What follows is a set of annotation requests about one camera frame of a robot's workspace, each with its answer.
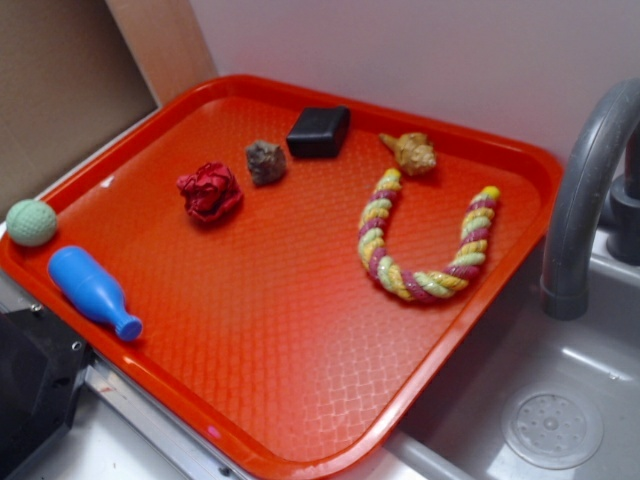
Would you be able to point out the tan conch seashell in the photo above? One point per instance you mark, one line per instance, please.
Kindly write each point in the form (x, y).
(413, 152)

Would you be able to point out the brown cardboard panel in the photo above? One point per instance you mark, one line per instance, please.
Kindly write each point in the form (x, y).
(75, 74)

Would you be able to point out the grey curved faucet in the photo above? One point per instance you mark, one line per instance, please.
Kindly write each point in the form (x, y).
(596, 161)

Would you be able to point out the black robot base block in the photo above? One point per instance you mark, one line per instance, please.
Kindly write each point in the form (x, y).
(43, 367)

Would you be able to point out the grey plastic sink basin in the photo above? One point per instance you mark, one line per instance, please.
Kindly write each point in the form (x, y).
(453, 430)

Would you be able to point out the round grey sink drain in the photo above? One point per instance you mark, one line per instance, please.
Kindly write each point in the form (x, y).
(551, 427)

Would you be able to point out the grey brown rock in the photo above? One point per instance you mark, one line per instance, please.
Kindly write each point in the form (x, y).
(266, 162)

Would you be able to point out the blue plastic bottle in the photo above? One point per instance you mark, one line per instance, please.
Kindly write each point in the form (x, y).
(94, 292)

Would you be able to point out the orange plastic tray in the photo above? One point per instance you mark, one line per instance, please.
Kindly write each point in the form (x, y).
(262, 330)

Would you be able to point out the light green rubber ball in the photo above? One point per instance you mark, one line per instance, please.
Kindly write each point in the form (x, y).
(31, 223)

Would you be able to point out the multicoloured twisted rope toy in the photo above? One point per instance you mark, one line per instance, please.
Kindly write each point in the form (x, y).
(424, 287)

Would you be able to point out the black rectangular block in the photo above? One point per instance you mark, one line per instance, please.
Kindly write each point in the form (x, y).
(319, 132)

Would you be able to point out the crumpled red paper ball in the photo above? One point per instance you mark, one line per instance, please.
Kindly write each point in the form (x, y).
(210, 193)

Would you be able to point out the dark grey faucet handle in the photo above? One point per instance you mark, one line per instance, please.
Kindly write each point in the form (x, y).
(623, 242)

